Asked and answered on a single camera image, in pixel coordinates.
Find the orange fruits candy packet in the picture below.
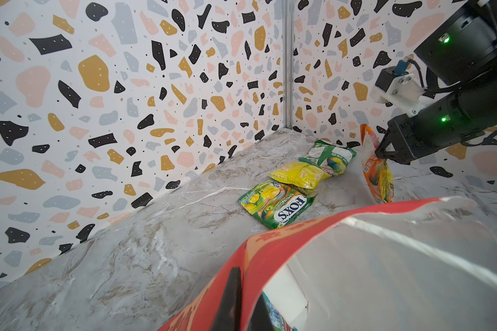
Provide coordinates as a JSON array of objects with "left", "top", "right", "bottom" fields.
[{"left": 360, "top": 124, "right": 394, "bottom": 204}]

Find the green snack packet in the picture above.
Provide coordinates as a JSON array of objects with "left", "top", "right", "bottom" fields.
[{"left": 299, "top": 140, "right": 356, "bottom": 177}]

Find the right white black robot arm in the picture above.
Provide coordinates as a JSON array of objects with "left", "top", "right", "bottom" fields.
[{"left": 371, "top": 1, "right": 497, "bottom": 164}]

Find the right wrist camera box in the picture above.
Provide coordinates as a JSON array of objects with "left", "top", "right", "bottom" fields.
[{"left": 370, "top": 57, "right": 427, "bottom": 117}]

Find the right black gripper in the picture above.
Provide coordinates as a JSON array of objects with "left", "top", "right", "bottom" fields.
[{"left": 375, "top": 77, "right": 497, "bottom": 164}]

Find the red paper gift bag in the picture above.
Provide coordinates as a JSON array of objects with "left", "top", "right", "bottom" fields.
[{"left": 163, "top": 197, "right": 497, "bottom": 330}]

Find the yellow snack packet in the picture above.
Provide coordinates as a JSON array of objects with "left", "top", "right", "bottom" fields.
[{"left": 269, "top": 161, "right": 331, "bottom": 195}]

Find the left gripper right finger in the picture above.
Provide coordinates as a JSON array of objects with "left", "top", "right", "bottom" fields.
[{"left": 247, "top": 299, "right": 273, "bottom": 331}]

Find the teal mint candy packet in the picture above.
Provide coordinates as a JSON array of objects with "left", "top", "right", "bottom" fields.
[{"left": 262, "top": 292, "right": 295, "bottom": 331}]

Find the green mango tea candy packet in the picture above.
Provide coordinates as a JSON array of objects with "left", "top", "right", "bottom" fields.
[{"left": 238, "top": 179, "right": 315, "bottom": 230}]

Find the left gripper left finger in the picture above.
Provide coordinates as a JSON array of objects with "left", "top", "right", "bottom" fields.
[{"left": 210, "top": 267, "right": 242, "bottom": 331}]

